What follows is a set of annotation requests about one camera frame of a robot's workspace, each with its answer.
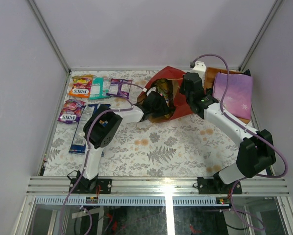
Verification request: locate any red paper bag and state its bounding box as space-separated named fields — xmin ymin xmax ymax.
xmin=136 ymin=66 xmax=193 ymax=123

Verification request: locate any purple chocolate bar wrapper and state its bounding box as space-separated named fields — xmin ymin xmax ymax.
xmin=107 ymin=79 xmax=132 ymax=98

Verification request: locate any teal snack packet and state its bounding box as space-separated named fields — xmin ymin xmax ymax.
xmin=89 ymin=77 xmax=111 ymax=100

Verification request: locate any orange Fox's candy bag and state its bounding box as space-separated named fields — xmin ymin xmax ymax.
xmin=69 ymin=75 xmax=93 ymax=98

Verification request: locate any purple Fox's candy bag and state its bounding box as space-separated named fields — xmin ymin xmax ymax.
xmin=57 ymin=99 xmax=85 ymax=124

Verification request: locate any blue Doritos chip bag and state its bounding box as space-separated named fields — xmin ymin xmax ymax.
xmin=69 ymin=104 xmax=100 ymax=155

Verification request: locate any yellow green candy bag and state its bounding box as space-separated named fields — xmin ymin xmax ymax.
xmin=156 ymin=79 xmax=173 ymax=95

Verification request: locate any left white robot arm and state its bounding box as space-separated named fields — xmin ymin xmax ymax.
xmin=80 ymin=91 xmax=171 ymax=193

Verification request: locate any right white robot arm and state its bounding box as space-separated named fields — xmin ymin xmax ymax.
xmin=179 ymin=72 xmax=276 ymax=193

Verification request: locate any purple Frozen bag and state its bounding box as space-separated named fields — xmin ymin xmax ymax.
xmin=213 ymin=73 xmax=253 ymax=119

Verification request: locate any wooden tray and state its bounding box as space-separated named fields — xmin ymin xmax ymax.
xmin=204 ymin=67 xmax=250 ymax=124

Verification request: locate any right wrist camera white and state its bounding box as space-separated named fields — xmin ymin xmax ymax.
xmin=190 ymin=60 xmax=206 ymax=73

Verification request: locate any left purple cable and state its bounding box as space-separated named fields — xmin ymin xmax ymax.
xmin=59 ymin=83 xmax=147 ymax=204

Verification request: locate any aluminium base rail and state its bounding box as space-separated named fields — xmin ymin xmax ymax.
xmin=26 ymin=176 xmax=290 ymax=197

